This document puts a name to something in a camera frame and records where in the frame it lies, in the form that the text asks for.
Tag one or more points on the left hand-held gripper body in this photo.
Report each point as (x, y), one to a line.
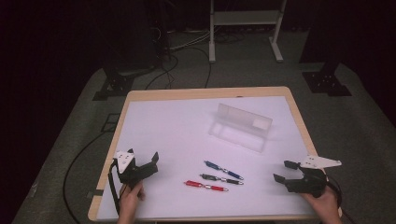
(137, 172)

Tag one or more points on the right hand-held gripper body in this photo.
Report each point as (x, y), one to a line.
(308, 183)

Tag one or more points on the person's right hand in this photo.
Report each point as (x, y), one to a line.
(323, 207)

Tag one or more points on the person's left hand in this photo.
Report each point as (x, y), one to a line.
(130, 200)

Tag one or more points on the white table mat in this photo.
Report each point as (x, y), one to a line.
(174, 130)

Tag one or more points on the blue pen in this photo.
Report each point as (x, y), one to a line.
(223, 170)

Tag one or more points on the red pen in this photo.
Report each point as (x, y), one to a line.
(205, 186)

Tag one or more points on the black pen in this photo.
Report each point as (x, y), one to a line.
(221, 179)

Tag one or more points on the clear plastic pencil case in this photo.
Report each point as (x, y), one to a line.
(241, 127)

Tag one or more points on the black stand base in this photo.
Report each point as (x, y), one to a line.
(327, 82)
(115, 85)

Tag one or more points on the white metal stand frame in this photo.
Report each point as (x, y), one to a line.
(246, 17)

